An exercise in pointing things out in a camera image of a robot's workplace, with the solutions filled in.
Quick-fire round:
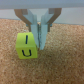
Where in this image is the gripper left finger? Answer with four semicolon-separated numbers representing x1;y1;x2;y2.
13;8;42;48

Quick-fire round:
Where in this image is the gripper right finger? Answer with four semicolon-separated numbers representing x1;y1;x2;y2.
39;8;63;50

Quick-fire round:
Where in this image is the yellow block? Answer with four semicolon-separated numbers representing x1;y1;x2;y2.
15;31;41;62

